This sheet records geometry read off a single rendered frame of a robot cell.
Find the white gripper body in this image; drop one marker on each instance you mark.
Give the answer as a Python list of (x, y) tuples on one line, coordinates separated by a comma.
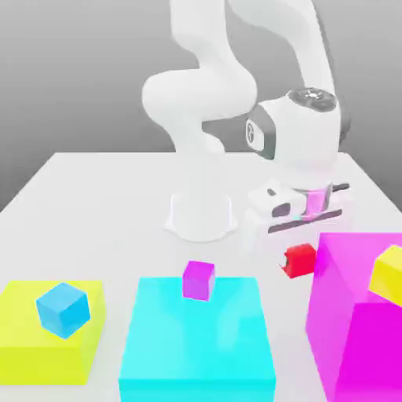
[(301, 227)]

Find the small red cube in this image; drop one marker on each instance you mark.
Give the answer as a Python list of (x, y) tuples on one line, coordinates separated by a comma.
[(300, 259)]

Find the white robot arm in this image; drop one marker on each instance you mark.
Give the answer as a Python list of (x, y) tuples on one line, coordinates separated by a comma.
[(201, 94)]

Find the small yellow cube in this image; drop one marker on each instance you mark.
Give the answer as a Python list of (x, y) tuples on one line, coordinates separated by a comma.
[(388, 274)]

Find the small purple cube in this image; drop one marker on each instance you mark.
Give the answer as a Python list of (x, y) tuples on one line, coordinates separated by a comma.
[(198, 281)]

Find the small blue cube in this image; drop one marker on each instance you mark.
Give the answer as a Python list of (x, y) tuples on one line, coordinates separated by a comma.
[(62, 309)]

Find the large magenta box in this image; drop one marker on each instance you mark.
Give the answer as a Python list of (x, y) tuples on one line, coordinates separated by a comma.
[(355, 314)]

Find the large cyan box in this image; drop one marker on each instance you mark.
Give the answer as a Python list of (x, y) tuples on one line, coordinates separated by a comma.
[(198, 345)]

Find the large yellow box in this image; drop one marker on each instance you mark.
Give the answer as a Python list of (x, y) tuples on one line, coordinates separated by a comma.
[(40, 345)]

